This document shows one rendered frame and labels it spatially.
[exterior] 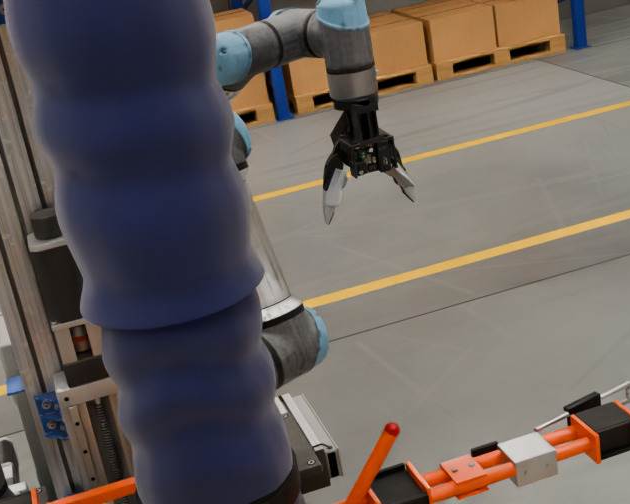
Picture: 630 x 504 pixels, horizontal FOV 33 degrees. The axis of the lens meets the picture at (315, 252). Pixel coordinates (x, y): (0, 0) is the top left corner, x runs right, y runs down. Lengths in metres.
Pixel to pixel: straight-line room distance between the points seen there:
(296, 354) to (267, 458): 0.62
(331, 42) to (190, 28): 0.44
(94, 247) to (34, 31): 0.25
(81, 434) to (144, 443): 0.65
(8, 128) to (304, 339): 0.66
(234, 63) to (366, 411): 2.77
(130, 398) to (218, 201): 0.29
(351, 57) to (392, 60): 7.43
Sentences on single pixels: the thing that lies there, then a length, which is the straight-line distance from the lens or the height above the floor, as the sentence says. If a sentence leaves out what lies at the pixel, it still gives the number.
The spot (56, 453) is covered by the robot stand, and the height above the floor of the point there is 1.09.
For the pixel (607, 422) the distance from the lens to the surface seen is 1.72.
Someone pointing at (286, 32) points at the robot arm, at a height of 1.83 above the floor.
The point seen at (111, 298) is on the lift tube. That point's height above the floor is 1.63.
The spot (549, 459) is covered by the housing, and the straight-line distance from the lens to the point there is 1.68.
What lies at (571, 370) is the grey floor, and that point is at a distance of 4.35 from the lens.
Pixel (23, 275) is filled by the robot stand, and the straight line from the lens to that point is 2.02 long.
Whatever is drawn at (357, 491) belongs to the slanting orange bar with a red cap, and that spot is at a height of 1.22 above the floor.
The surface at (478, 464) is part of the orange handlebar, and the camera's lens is 1.66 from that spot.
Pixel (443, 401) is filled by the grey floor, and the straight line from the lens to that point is 4.22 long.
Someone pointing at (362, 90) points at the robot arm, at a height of 1.73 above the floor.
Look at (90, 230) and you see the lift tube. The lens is 1.27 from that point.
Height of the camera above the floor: 2.11
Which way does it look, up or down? 21 degrees down
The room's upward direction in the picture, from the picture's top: 10 degrees counter-clockwise
